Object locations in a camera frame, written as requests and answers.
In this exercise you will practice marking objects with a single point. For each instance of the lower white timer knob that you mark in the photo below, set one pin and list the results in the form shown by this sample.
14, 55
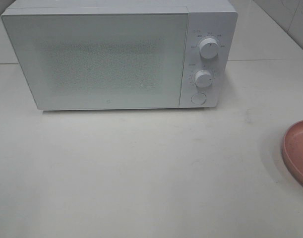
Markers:
203, 78

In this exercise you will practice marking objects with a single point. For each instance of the white microwave door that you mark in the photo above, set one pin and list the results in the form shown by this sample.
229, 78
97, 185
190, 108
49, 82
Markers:
86, 62

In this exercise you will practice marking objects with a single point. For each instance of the upper white power knob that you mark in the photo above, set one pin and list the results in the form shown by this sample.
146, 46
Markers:
208, 47

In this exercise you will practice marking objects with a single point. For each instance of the pink round plate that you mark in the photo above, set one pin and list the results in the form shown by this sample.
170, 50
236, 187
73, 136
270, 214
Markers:
292, 150

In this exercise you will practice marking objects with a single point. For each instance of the white microwave oven body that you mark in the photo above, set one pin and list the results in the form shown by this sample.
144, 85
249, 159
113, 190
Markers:
215, 18

